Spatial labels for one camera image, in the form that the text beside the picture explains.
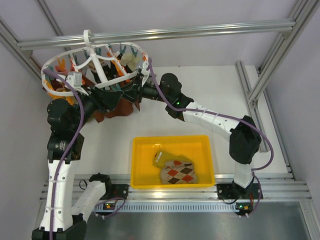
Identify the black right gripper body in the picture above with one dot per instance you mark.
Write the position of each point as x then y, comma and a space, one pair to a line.
140, 91

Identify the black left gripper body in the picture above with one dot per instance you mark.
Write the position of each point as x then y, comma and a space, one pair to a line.
92, 104

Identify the mustard yellow sock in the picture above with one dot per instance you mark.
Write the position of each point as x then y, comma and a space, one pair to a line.
166, 159

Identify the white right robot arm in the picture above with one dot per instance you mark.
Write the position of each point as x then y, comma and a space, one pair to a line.
244, 141

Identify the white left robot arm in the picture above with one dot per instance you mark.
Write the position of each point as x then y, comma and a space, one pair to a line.
63, 220

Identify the white round sock hanger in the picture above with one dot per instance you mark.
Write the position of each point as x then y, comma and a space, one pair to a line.
79, 58

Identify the brown hanging sock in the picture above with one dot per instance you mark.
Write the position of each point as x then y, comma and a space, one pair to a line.
123, 109

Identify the black striped hanging sock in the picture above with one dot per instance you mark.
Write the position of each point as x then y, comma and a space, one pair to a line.
109, 70

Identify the cream hanging sock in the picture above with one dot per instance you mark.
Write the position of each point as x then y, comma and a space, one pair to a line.
128, 59

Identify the pink hanging sock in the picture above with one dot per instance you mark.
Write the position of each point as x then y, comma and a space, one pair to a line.
60, 67

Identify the yellow plastic bin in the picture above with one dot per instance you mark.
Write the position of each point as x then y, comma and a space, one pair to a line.
144, 175

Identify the argyle beige sock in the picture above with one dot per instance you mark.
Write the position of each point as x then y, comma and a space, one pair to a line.
180, 174

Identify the aluminium top crossbar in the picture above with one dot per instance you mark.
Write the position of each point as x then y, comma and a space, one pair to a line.
91, 38

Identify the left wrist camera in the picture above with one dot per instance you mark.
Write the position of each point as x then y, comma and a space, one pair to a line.
74, 79

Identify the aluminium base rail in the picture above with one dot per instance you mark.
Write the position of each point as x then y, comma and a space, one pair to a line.
276, 187

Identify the aluminium right frame post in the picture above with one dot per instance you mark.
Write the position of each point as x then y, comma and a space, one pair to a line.
301, 13

